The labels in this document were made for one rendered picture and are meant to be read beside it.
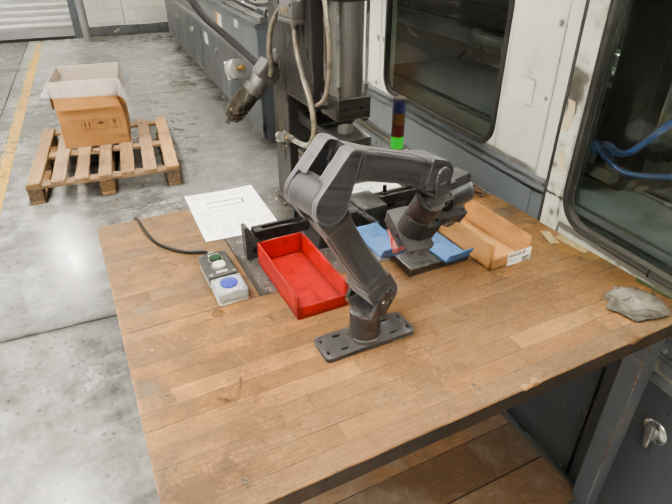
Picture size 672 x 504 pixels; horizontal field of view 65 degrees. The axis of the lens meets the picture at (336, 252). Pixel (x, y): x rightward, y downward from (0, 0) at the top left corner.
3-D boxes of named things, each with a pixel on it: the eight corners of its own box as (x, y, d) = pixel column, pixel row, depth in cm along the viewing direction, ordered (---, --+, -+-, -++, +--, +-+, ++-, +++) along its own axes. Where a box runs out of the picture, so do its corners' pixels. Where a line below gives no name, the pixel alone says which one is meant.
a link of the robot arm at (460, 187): (445, 192, 110) (448, 138, 104) (477, 208, 105) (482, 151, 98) (404, 212, 105) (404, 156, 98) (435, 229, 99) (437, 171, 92)
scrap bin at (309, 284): (297, 320, 112) (296, 298, 109) (258, 263, 131) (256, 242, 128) (348, 305, 116) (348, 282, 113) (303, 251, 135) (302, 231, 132)
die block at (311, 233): (318, 249, 136) (318, 224, 132) (303, 232, 144) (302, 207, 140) (385, 232, 144) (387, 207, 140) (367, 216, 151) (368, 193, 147)
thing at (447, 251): (450, 266, 126) (451, 255, 124) (411, 237, 137) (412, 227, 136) (472, 258, 129) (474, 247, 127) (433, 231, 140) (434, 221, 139)
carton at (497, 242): (488, 274, 128) (493, 246, 124) (428, 229, 147) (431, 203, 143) (529, 261, 133) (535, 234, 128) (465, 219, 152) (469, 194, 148)
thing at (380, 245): (383, 261, 115) (384, 250, 114) (351, 229, 127) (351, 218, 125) (411, 254, 118) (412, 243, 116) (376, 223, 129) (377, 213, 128)
